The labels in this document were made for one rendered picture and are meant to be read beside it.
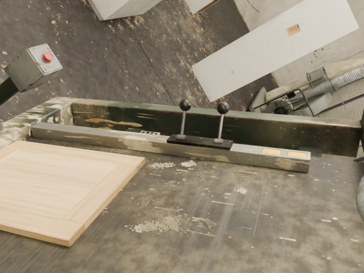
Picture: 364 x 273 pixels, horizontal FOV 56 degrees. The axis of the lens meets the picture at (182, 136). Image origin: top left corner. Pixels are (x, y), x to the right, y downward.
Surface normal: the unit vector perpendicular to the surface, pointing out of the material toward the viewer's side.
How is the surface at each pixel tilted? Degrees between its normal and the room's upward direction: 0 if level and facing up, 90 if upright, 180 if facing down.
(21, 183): 60
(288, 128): 90
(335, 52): 90
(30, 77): 90
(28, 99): 0
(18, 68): 90
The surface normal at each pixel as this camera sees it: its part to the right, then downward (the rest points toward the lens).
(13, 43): 0.79, -0.37
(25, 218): -0.04, -0.91
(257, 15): -0.36, 0.38
